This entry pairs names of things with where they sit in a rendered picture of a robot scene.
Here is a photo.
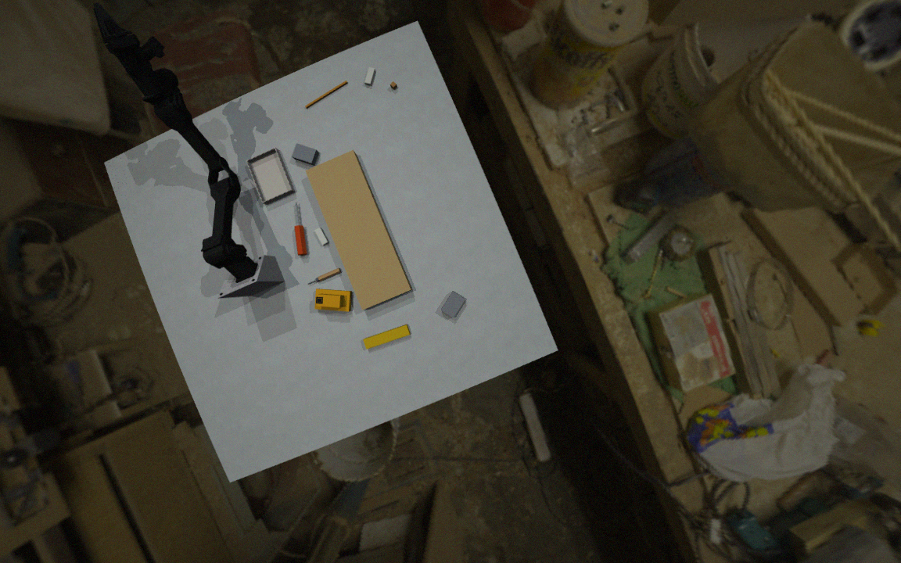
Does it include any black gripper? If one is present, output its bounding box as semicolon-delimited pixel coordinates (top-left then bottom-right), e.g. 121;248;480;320
93;2;154;78

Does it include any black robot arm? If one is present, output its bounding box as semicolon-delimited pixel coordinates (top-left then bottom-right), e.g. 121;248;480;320
133;36;258;283

